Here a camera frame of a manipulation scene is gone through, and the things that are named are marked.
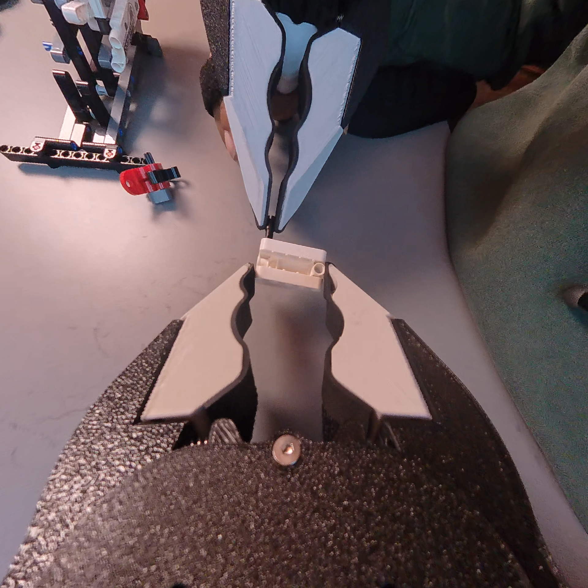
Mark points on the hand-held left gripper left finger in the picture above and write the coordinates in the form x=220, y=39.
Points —
x=197, y=367

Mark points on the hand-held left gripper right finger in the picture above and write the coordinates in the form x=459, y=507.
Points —
x=376, y=367

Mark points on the black white toy brick model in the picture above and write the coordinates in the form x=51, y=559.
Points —
x=69, y=160

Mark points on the person's right hand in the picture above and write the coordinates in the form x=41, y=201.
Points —
x=226, y=128

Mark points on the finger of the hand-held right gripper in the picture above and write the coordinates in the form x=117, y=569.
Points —
x=250, y=69
x=330, y=82

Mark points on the person's right forearm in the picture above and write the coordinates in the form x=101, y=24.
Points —
x=459, y=36

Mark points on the white curved toy panel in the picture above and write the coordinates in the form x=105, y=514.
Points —
x=285, y=275

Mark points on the black toy pin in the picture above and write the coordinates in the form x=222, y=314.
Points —
x=271, y=232

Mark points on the red toy brick piece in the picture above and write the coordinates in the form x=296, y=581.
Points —
x=138, y=177

